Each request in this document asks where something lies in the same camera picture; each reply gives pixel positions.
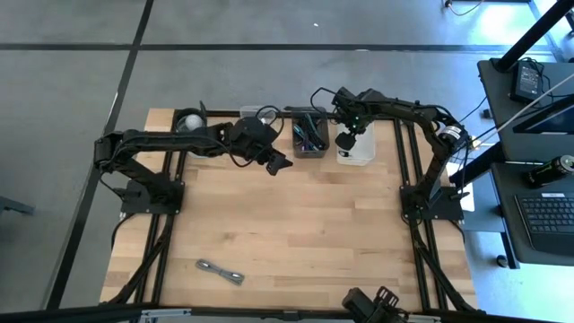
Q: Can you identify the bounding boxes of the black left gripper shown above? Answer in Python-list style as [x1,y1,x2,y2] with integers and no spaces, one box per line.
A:
[227,116,294,177]

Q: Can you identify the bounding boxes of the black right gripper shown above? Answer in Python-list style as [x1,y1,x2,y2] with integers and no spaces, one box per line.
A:
[334,87,376,153]

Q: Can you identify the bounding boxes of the purple cable bundle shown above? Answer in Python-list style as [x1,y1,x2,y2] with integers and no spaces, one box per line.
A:
[299,129,317,154]

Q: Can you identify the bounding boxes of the white plastic bin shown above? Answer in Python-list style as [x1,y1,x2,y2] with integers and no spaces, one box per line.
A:
[335,119,377,168]

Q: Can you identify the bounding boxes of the grey translucent plastic bin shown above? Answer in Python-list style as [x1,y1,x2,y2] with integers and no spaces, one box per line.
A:
[291,107,331,160]

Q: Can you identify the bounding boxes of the white cylindrical container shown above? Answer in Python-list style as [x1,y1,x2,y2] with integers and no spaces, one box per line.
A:
[173,107,208,135]

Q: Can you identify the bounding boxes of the black desk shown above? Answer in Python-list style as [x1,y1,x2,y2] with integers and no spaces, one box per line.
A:
[474,57,574,269]

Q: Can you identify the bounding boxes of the black power adapter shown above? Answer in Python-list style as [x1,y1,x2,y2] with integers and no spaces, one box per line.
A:
[509,59,544,103]

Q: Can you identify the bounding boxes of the black and green drink can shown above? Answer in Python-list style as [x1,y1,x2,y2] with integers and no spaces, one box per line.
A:
[525,154,574,188]

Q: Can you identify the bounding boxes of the black keyboard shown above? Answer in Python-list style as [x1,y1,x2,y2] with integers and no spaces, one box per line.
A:
[514,192,574,258]

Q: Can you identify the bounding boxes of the black aluminium table frame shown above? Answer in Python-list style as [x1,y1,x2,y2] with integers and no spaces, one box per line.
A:
[100,106,486,323]

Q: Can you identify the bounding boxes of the grey braided cable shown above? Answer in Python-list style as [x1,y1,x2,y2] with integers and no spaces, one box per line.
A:
[195,258,246,287]

